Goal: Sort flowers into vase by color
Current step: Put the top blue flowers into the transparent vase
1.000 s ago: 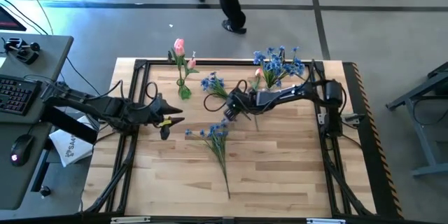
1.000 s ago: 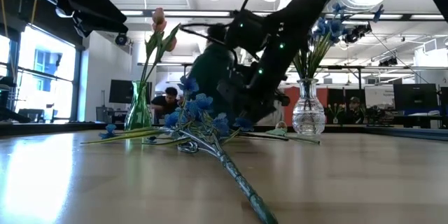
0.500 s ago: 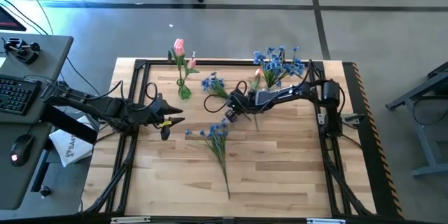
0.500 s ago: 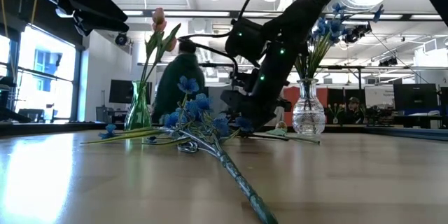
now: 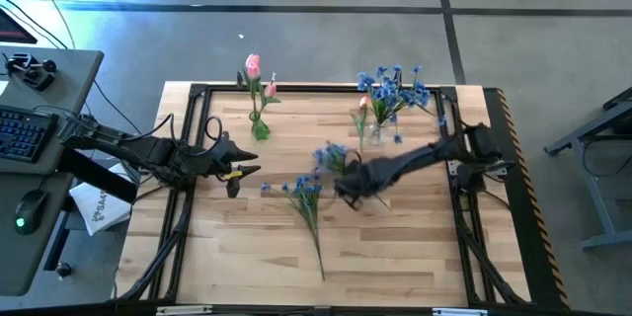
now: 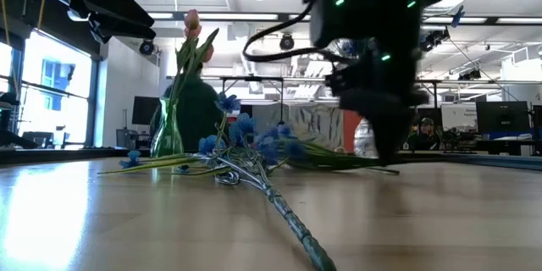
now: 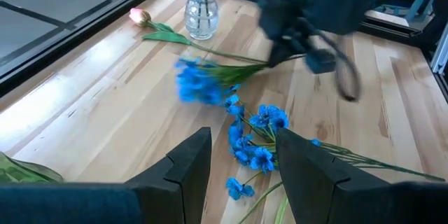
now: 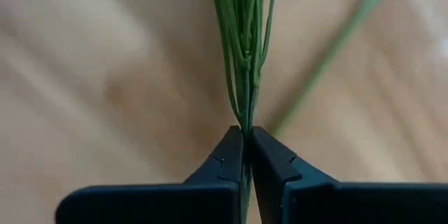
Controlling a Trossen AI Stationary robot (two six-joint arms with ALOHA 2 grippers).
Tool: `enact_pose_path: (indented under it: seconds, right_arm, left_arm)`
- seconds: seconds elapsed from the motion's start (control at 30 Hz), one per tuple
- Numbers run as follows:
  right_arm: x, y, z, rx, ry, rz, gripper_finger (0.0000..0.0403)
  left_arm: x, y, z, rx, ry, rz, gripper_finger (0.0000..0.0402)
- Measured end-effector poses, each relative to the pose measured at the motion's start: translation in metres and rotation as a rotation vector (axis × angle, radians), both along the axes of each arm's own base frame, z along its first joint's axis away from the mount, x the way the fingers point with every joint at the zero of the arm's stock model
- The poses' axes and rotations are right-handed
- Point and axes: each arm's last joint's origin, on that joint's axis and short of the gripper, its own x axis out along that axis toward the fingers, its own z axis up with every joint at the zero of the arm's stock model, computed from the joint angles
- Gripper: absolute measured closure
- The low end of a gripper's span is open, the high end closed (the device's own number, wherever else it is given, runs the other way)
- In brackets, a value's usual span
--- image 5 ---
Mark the black clamp device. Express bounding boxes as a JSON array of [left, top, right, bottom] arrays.
[[4, 51, 58, 93]]

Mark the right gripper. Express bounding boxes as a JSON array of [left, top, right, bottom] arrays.
[[334, 156, 397, 211]]

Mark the thin yellow cable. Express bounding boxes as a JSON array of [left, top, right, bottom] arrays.
[[23, 0, 76, 50]]

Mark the green glass vase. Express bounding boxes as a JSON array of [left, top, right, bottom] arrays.
[[248, 110, 273, 142]]

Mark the black computer mouse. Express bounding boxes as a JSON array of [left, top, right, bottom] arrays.
[[13, 188, 49, 237]]

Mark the grey desk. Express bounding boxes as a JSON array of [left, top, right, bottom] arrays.
[[0, 46, 106, 299]]

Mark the black keyboard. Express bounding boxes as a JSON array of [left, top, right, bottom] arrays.
[[0, 104, 60, 165]]

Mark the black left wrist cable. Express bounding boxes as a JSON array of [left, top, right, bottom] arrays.
[[203, 116, 226, 157]]

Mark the black flat bar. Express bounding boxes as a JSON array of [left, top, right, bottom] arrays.
[[57, 146, 141, 205]]

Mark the grey metal cart frame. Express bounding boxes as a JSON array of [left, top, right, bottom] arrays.
[[542, 86, 632, 252]]

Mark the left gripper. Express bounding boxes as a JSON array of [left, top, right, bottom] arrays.
[[196, 131, 263, 199]]

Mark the white frame bracket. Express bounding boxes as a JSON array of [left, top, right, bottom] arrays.
[[432, 307, 489, 316], [155, 304, 214, 316]]

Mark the clear glass vase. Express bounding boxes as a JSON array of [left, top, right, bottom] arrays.
[[367, 118, 392, 147]]

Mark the black aluminium table frame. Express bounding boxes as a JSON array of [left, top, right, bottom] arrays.
[[113, 82, 532, 307]]

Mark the black monitor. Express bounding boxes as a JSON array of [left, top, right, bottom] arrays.
[[0, 7, 39, 45]]

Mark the pink artificial tulip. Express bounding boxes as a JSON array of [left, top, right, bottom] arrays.
[[241, 64, 263, 119], [244, 52, 263, 119], [350, 95, 371, 154]]

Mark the pink tulip with white tag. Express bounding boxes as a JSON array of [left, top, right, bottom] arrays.
[[255, 72, 283, 119]]

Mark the blue artificial flower bunch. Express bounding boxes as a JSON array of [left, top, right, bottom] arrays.
[[355, 63, 448, 146], [260, 172, 328, 282], [313, 140, 392, 210]]

